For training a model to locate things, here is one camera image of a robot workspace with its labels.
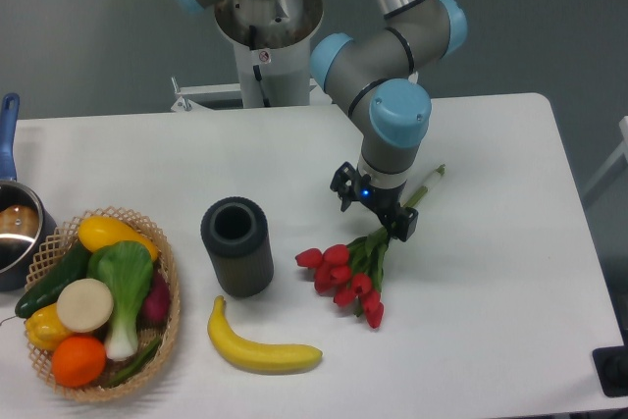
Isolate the orange fruit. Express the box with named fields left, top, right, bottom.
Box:
left=52, top=336, right=107, bottom=388

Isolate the yellow banana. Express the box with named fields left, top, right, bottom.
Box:
left=207, top=295, right=323, bottom=375

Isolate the blue handled steel pot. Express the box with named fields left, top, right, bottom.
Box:
left=1, top=93, right=56, bottom=291

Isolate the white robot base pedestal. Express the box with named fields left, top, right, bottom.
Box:
left=172, top=0, right=324, bottom=111

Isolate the purple red onion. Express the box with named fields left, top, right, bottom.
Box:
left=140, top=270, right=171, bottom=324

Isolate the green cucumber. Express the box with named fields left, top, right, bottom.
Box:
left=15, top=241, right=91, bottom=319

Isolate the yellow bell pepper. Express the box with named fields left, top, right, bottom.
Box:
left=25, top=303, right=74, bottom=351

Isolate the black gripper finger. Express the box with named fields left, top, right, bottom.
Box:
left=330, top=162, right=369, bottom=212
left=380, top=205, right=418, bottom=242

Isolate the black device at edge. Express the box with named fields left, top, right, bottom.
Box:
left=592, top=345, right=627, bottom=397

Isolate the yellow squash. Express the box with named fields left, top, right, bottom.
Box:
left=78, top=216, right=160, bottom=262

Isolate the woven wicker basket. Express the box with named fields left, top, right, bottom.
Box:
left=26, top=206, right=181, bottom=402

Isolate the green bean pod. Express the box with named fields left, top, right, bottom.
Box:
left=105, top=338, right=162, bottom=388

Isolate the white furniture leg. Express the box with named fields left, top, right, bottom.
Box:
left=581, top=116, right=627, bottom=209

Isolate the dark grey ribbed vase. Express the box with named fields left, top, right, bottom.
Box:
left=200, top=196, right=274, bottom=298

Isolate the round beige disc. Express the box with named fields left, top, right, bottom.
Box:
left=56, top=278, right=114, bottom=333

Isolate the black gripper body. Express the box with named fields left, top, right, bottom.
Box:
left=354, top=174, right=407, bottom=223

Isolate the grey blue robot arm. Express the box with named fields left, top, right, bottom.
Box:
left=177, top=0, right=468, bottom=240

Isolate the green bok choy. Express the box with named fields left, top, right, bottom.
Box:
left=87, top=241, right=153, bottom=361

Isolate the red tulip bouquet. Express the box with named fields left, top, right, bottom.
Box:
left=294, top=163, right=447, bottom=330

